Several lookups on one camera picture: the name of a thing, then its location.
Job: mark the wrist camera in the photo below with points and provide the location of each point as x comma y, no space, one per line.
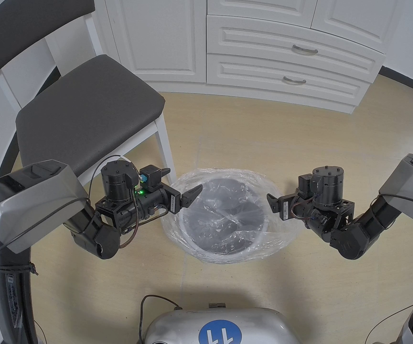
151,177
305,185

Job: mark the white wardrobe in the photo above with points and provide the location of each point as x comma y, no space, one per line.
263,30

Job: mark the clear plastic bag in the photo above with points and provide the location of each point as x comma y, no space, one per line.
281,235

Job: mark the white trash bin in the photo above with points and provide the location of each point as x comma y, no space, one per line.
224,253

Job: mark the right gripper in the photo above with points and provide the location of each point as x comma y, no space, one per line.
301,210

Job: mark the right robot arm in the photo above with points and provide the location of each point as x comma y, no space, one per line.
407,188

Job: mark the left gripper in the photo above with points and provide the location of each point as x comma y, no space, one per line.
159,201

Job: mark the white chair grey seat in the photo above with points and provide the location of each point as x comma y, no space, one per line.
84,120

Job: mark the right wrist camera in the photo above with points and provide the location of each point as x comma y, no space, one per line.
305,185

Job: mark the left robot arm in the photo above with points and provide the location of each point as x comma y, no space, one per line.
30,199

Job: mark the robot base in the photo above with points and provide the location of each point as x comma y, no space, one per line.
220,326

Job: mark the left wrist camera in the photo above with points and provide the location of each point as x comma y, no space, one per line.
151,177

